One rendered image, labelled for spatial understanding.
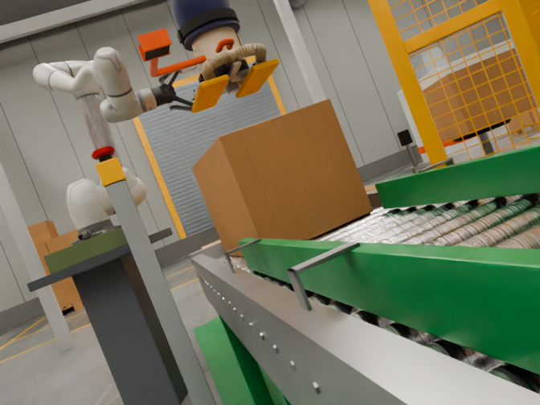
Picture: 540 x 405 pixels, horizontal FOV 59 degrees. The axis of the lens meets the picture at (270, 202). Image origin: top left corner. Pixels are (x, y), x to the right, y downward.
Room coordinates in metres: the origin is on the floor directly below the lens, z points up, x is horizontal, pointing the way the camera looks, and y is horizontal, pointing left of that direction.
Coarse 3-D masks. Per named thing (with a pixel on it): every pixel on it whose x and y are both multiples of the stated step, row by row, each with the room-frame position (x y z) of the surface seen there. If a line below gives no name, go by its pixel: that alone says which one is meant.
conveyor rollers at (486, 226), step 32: (352, 224) 1.49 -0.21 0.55; (384, 224) 1.23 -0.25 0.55; (416, 224) 1.13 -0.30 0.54; (448, 224) 0.96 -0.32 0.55; (480, 224) 0.87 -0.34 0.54; (512, 224) 0.78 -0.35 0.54; (224, 256) 2.02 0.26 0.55; (288, 288) 0.96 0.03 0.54; (384, 320) 0.61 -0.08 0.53; (448, 352) 0.44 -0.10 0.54
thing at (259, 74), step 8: (256, 64) 1.65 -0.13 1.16; (264, 64) 1.65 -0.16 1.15; (272, 64) 1.66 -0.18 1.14; (248, 72) 1.71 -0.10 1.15; (256, 72) 1.68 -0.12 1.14; (264, 72) 1.72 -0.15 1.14; (248, 80) 1.75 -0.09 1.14; (256, 80) 1.79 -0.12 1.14; (264, 80) 1.84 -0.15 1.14; (240, 88) 1.86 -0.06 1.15; (248, 88) 1.87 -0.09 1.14; (256, 88) 1.93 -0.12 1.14; (240, 96) 1.96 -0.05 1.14
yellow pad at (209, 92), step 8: (208, 80) 1.60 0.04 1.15; (216, 80) 1.61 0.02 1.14; (224, 80) 1.62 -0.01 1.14; (200, 88) 1.62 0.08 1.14; (208, 88) 1.64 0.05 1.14; (216, 88) 1.68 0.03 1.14; (200, 96) 1.70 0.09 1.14; (208, 96) 1.75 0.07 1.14; (216, 96) 1.79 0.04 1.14; (200, 104) 1.82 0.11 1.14; (208, 104) 1.87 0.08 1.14
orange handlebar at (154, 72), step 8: (224, 40) 1.64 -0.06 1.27; (232, 40) 1.65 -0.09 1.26; (216, 48) 1.69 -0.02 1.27; (200, 56) 1.72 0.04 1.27; (152, 64) 1.56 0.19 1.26; (176, 64) 1.70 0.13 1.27; (184, 64) 1.71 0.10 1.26; (192, 64) 1.72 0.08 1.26; (152, 72) 1.64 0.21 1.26; (160, 72) 1.68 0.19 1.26; (168, 72) 1.70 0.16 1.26
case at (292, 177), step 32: (256, 128) 1.50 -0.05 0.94; (288, 128) 1.53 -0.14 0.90; (320, 128) 1.56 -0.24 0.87; (224, 160) 1.50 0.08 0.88; (256, 160) 1.48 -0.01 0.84; (288, 160) 1.51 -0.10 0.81; (320, 160) 1.55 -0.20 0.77; (352, 160) 1.58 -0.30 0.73; (224, 192) 1.65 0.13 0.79; (256, 192) 1.47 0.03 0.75; (288, 192) 1.50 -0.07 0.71; (320, 192) 1.53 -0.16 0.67; (352, 192) 1.57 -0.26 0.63; (224, 224) 1.84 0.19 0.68; (256, 224) 1.46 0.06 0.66; (288, 224) 1.49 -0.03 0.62; (320, 224) 1.52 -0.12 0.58
